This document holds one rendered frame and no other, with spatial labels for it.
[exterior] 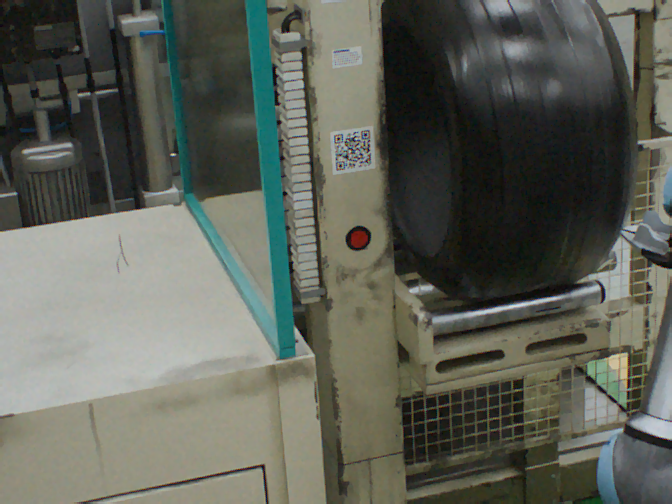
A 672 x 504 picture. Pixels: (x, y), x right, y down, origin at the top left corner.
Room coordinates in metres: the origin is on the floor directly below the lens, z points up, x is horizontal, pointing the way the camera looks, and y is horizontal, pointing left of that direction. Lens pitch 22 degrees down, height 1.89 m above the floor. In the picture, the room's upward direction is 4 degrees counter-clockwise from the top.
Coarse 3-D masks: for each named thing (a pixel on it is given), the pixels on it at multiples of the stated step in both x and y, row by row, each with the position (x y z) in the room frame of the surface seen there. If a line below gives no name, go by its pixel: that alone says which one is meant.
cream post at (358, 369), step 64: (320, 0) 2.10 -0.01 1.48; (320, 64) 2.09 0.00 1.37; (320, 128) 2.09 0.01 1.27; (384, 128) 2.12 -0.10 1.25; (320, 192) 2.09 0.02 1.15; (384, 192) 2.12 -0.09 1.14; (320, 256) 2.11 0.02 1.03; (384, 256) 2.12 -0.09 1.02; (320, 320) 2.15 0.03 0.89; (384, 320) 2.12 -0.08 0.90; (320, 384) 2.18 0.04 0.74; (384, 384) 2.11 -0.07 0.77; (384, 448) 2.11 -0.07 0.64
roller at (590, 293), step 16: (560, 288) 2.14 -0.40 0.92; (576, 288) 2.14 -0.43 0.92; (592, 288) 2.15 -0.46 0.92; (480, 304) 2.10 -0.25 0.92; (496, 304) 2.10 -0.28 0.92; (512, 304) 2.10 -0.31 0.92; (528, 304) 2.11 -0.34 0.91; (544, 304) 2.11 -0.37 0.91; (560, 304) 2.12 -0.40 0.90; (576, 304) 2.13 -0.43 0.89; (592, 304) 2.14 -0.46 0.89; (432, 320) 2.06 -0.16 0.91; (448, 320) 2.07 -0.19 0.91; (464, 320) 2.07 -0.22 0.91; (480, 320) 2.08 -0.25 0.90; (496, 320) 2.09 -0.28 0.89; (512, 320) 2.10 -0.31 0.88
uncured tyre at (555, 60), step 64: (448, 0) 2.13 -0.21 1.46; (512, 0) 2.12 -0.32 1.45; (576, 0) 2.13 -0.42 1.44; (384, 64) 2.40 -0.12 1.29; (448, 64) 2.05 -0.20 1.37; (512, 64) 2.02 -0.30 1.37; (576, 64) 2.04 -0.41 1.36; (448, 128) 2.03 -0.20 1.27; (512, 128) 1.97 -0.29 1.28; (576, 128) 1.99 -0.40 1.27; (448, 192) 2.46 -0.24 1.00; (512, 192) 1.95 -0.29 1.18; (576, 192) 1.98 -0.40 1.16; (448, 256) 2.06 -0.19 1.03; (512, 256) 1.98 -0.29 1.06; (576, 256) 2.03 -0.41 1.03
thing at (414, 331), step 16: (400, 288) 2.13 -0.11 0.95; (400, 304) 2.10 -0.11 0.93; (416, 304) 2.06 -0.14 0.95; (400, 320) 2.10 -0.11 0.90; (416, 320) 2.02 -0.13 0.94; (400, 336) 2.11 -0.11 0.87; (416, 336) 2.02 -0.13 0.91; (432, 336) 2.02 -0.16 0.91; (416, 352) 2.02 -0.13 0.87; (432, 352) 2.02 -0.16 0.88
